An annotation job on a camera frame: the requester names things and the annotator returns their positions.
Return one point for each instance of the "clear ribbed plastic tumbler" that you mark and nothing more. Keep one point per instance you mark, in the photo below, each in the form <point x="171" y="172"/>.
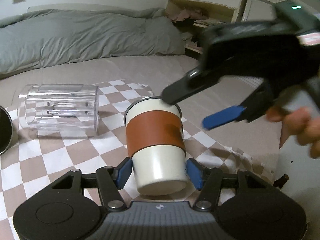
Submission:
<point x="58" y="107"/>

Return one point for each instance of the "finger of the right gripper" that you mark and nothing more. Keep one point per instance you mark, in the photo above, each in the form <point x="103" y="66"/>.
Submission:
<point x="222" y="117"/>
<point x="186" y="87"/>

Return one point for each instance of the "clothes pile on shelf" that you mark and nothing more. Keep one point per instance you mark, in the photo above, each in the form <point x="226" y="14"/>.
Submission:
<point x="186" y="17"/>

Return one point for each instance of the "person's right hand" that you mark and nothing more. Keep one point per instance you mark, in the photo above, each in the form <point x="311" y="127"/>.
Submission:
<point x="300" y="124"/>

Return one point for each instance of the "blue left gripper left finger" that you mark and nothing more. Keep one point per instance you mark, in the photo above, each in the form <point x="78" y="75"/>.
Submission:
<point x="122" y="172"/>

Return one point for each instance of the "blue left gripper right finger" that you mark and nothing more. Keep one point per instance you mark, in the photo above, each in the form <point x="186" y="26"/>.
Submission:
<point x="196" y="173"/>

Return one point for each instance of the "cream cup black interior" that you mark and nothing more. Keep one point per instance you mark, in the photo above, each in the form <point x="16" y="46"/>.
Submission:
<point x="6" y="130"/>

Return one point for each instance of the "grey duvet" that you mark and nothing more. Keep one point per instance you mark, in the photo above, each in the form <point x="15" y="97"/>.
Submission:
<point x="51" y="37"/>

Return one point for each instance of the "right wooden shelf unit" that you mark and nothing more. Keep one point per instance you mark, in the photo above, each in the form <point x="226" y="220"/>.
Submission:
<point x="192" y="35"/>

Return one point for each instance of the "brown white checkered cloth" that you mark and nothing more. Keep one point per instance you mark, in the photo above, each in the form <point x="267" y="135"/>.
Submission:
<point x="38" y="158"/>

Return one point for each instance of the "white cup brown sleeve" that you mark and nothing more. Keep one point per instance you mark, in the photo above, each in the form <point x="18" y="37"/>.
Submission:
<point x="154" y="138"/>

